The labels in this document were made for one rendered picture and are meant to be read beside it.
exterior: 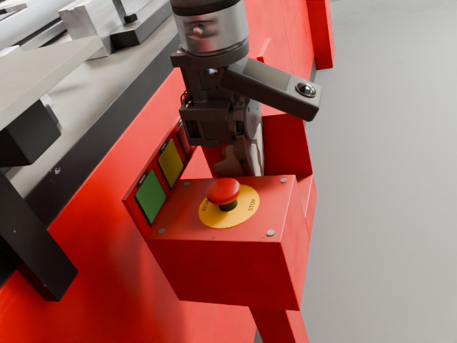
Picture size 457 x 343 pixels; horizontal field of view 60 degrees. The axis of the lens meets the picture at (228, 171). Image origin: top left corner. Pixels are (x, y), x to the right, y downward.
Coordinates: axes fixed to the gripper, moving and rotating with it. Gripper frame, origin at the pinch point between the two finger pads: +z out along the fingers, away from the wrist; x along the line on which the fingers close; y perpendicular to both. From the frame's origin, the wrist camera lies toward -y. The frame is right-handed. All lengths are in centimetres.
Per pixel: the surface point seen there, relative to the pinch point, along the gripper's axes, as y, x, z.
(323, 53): 11, -193, 65
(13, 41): 57, -26, -14
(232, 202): 0.1, 10.4, -5.9
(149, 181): 9.5, 10.5, -8.7
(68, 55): 7.5, 16.4, -26.3
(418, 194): -33, -77, 71
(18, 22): 57, -30, -17
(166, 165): 9.4, 6.4, -7.7
